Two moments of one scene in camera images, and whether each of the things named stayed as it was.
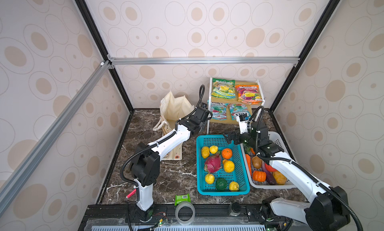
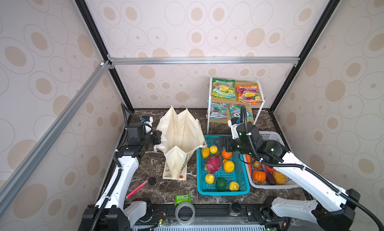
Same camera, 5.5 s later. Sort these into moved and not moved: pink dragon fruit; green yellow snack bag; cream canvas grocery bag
Moved: cream canvas grocery bag
Not moved: green yellow snack bag; pink dragon fruit
